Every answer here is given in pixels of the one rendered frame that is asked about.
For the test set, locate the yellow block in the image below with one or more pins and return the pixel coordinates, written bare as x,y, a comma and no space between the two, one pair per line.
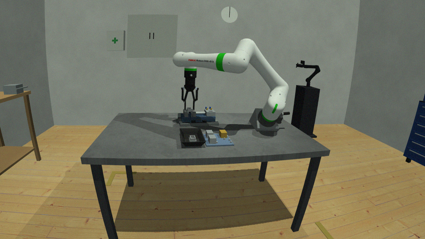
223,133

